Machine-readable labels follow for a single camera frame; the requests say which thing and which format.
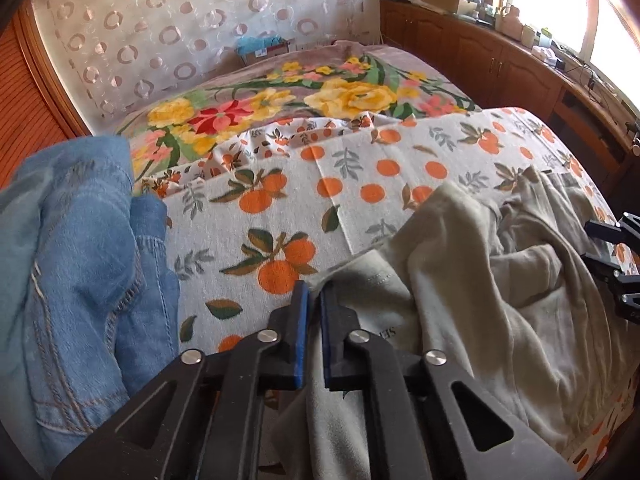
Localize window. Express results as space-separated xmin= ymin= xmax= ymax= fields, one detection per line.
xmin=494 ymin=0 xmax=639 ymax=108

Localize wooden slatted wardrobe door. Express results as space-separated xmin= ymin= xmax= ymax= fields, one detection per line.
xmin=0 ymin=0 xmax=90 ymax=186

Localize floral blanket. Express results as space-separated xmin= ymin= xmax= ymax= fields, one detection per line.
xmin=119 ymin=41 xmax=479 ymax=182

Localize white plastic jug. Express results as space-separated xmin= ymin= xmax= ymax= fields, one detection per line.
xmin=499 ymin=6 xmax=524 ymax=41

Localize blue denim jeans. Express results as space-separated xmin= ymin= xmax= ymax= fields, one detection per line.
xmin=1 ymin=136 xmax=179 ymax=476

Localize grey-green pants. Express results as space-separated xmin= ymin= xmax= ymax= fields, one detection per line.
xmin=271 ymin=164 xmax=626 ymax=480

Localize circle pattern sheer curtain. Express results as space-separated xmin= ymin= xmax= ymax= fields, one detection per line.
xmin=30 ymin=0 xmax=379 ymax=133

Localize orange print bed sheet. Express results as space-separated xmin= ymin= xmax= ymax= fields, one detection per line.
xmin=137 ymin=108 xmax=639 ymax=477

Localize cardboard box blue cloth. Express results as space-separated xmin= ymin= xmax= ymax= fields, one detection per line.
xmin=235 ymin=35 xmax=291 ymax=66

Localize wooden cabinet row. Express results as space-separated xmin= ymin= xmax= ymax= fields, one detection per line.
xmin=380 ymin=0 xmax=639 ymax=203

